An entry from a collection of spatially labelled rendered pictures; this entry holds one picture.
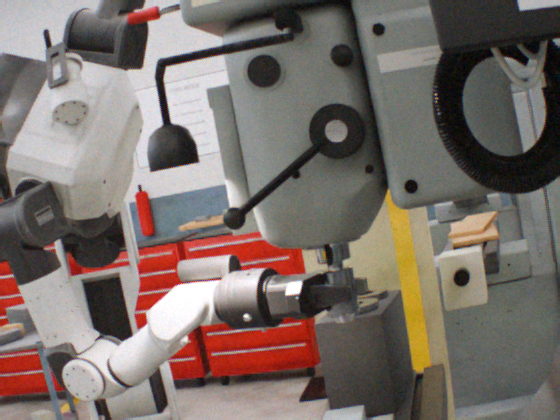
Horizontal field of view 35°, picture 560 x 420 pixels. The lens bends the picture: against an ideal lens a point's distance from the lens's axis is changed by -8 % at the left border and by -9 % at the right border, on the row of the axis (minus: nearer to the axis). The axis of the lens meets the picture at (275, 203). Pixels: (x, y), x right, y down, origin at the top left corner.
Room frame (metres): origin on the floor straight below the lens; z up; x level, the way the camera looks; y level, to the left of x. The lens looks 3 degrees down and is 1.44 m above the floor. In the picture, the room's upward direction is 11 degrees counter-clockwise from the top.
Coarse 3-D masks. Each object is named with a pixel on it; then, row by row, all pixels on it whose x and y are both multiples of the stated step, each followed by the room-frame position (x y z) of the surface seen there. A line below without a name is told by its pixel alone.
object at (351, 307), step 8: (328, 280) 1.32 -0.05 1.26; (336, 280) 1.31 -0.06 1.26; (344, 280) 1.31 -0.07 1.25; (352, 280) 1.32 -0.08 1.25; (352, 288) 1.32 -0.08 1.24; (336, 304) 1.32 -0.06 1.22; (344, 304) 1.31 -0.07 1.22; (352, 304) 1.32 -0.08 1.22; (328, 312) 1.33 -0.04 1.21; (336, 312) 1.32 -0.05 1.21; (344, 312) 1.31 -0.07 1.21; (352, 312) 1.32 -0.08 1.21
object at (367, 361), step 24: (384, 288) 1.75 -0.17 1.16; (360, 312) 1.60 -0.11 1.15; (384, 312) 1.60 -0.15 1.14; (336, 336) 1.60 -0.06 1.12; (360, 336) 1.58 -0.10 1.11; (384, 336) 1.57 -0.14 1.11; (336, 360) 1.60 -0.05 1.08; (360, 360) 1.59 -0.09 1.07; (384, 360) 1.57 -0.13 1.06; (408, 360) 1.75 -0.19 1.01; (336, 384) 1.60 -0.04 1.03; (360, 384) 1.59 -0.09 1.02; (384, 384) 1.58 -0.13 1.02; (408, 384) 1.71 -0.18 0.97; (336, 408) 1.60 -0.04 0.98; (384, 408) 1.58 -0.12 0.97
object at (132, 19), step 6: (156, 6) 1.47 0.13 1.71; (168, 6) 1.47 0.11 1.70; (174, 6) 1.46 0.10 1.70; (138, 12) 1.47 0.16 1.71; (144, 12) 1.47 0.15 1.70; (150, 12) 1.46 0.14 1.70; (156, 12) 1.46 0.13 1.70; (162, 12) 1.47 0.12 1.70; (168, 12) 1.47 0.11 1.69; (132, 18) 1.47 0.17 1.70; (138, 18) 1.47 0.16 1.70; (144, 18) 1.47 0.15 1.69; (150, 18) 1.47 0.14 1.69; (156, 18) 1.47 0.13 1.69; (132, 24) 1.48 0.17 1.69
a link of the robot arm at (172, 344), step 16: (176, 288) 1.41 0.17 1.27; (192, 288) 1.40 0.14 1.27; (160, 304) 1.42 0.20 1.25; (176, 304) 1.41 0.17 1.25; (192, 304) 1.39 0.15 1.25; (208, 304) 1.40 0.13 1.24; (160, 320) 1.42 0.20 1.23; (176, 320) 1.41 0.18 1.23; (192, 320) 1.39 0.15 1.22; (160, 336) 1.42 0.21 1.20; (176, 336) 1.41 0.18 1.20; (176, 352) 1.48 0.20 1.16
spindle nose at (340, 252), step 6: (336, 246) 1.31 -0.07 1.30; (342, 246) 1.32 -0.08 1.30; (348, 246) 1.33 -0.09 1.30; (318, 252) 1.32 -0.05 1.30; (336, 252) 1.31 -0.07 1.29; (342, 252) 1.32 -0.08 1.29; (348, 252) 1.32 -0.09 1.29; (318, 258) 1.33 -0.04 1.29; (336, 258) 1.31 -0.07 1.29; (342, 258) 1.32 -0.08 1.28; (348, 258) 1.32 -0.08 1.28
